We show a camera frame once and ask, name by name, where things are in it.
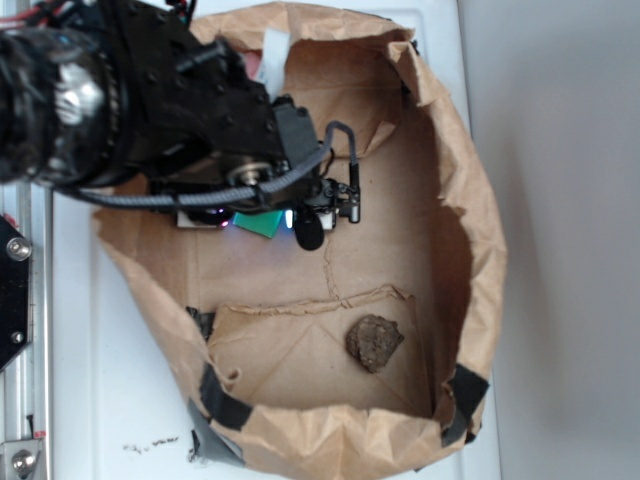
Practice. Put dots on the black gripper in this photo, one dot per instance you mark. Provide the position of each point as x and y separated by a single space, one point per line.
253 181

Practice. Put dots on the green rectangular block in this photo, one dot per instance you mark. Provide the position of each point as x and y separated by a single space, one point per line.
263 224

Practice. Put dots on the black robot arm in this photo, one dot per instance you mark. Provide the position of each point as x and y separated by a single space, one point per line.
119 104

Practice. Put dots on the brown rock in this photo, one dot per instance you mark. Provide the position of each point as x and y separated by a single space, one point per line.
372 341

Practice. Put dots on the brown paper bag tray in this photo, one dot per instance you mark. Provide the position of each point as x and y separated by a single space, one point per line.
336 350

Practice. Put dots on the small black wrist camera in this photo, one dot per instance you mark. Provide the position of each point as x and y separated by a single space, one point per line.
345 197

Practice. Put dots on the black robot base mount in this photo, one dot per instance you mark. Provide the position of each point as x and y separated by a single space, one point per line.
16 253

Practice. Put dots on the aluminium extrusion rail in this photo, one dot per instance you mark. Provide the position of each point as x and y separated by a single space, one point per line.
26 406

